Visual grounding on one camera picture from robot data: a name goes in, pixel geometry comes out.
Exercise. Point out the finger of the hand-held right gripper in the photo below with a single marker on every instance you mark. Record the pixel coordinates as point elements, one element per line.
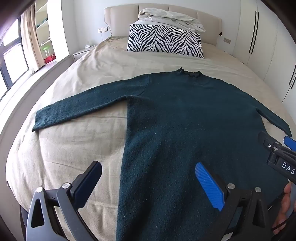
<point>266,140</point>
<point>290,143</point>

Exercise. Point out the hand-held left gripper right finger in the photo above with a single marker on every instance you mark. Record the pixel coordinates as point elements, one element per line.
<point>208,183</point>

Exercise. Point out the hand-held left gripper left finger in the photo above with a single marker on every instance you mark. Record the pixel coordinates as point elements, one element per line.
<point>87,182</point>

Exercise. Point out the dark teal knit sweater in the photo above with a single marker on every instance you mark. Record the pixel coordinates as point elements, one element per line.
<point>175,129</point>

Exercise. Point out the person's right hand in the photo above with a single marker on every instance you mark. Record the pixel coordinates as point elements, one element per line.
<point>288,201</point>

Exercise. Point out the bed with beige sheet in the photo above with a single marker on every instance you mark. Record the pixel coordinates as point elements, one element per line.
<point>81,143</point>

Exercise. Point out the white wardrobe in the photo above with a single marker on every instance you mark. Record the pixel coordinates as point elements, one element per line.
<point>266,46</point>

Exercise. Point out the red box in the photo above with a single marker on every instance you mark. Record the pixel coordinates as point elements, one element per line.
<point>50,60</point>

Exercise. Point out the white nightstand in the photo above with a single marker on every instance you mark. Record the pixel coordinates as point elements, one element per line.
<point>81,53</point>

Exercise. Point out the green lidded jar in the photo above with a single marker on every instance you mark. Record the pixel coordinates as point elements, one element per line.
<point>46,50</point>

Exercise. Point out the zebra print pillow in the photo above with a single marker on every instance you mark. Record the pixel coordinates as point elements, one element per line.
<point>165,39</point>

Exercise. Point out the beige curtain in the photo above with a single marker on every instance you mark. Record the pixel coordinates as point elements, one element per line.
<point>30,39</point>

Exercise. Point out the crumpled white duvet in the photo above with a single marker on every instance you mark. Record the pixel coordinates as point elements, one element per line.
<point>168,16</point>

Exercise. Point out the beige padded headboard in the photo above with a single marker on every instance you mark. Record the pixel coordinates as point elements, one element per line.
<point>120,16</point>

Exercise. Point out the window with dark frame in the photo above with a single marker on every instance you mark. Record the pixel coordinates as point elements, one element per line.
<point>11,58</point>

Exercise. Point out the white wall socket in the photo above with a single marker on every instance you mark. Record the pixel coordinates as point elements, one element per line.
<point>103,29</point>

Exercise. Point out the white wall shelf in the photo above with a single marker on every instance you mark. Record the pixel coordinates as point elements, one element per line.
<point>44,30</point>

